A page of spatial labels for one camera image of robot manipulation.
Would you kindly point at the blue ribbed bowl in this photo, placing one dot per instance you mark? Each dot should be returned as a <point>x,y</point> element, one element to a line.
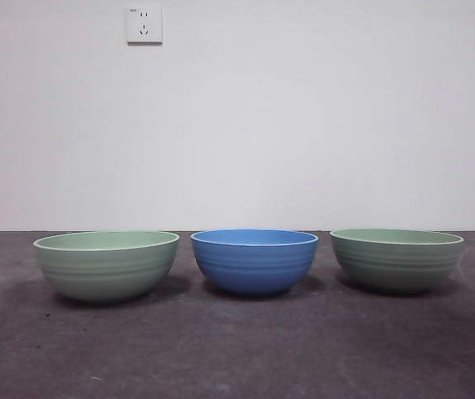
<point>254,270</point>

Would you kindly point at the white wall socket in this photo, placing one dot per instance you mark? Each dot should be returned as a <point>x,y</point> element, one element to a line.
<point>145,25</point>

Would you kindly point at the green ribbed bowl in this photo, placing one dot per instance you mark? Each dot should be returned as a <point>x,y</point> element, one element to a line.
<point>104,274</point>
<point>395,268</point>

